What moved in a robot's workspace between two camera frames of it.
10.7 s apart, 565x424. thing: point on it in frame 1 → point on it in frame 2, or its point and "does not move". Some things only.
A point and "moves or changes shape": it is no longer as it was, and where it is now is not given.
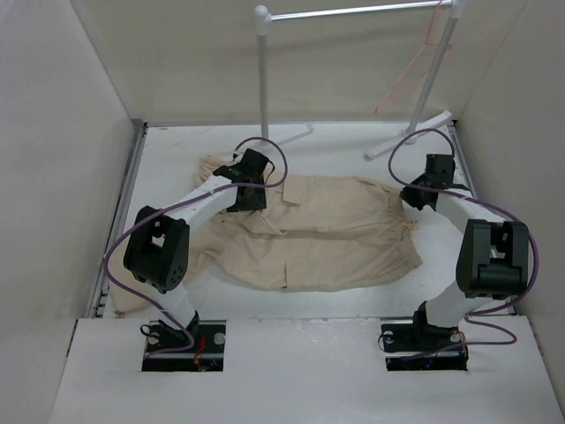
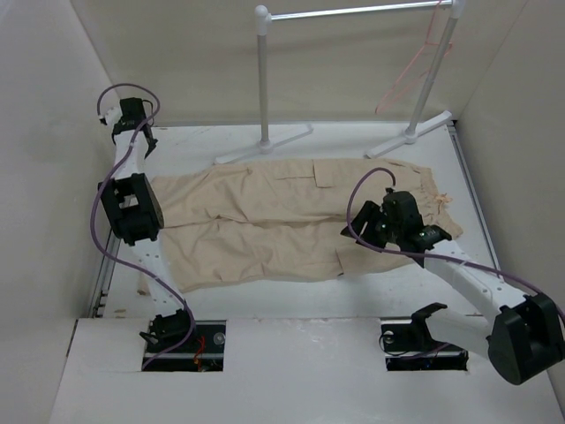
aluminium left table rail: [100, 300] does not move
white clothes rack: [264, 18] does not move
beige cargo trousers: [313, 232] moves or changes shape
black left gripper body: [253, 203] → [153, 144]
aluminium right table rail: [463, 163] does not move
